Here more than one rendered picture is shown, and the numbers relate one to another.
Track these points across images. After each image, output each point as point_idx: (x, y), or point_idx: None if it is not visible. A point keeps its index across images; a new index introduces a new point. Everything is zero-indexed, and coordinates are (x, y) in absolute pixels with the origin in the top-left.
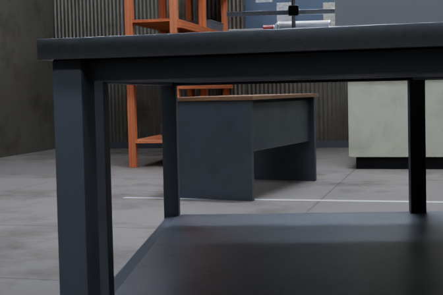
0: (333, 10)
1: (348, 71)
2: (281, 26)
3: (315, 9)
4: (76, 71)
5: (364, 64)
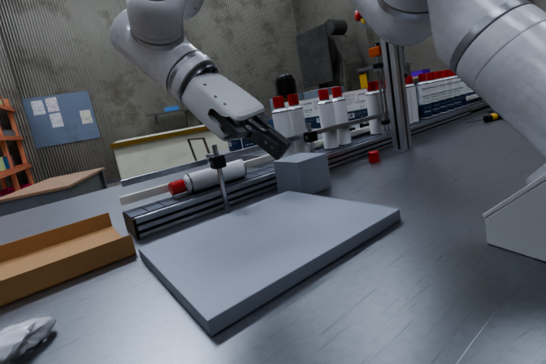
0: (249, 149)
1: None
2: (194, 179)
3: (231, 152)
4: None
5: None
